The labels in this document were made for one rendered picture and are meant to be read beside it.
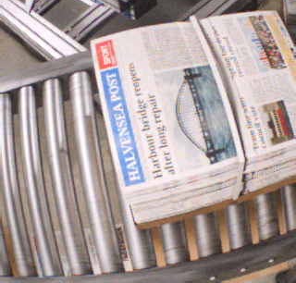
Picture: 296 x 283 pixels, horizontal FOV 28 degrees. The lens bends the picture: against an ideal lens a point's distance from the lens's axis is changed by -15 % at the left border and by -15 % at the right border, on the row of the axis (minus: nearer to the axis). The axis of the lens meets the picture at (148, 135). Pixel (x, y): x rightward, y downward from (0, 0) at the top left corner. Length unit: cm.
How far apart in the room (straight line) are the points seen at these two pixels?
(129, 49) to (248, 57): 21
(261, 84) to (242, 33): 11
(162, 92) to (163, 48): 9
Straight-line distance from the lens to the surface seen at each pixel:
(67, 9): 224
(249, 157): 101
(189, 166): 100
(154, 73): 107
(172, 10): 216
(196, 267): 119
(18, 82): 140
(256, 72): 108
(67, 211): 125
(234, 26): 113
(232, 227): 121
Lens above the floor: 196
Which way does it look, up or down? 65 degrees down
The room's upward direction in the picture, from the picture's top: 11 degrees counter-clockwise
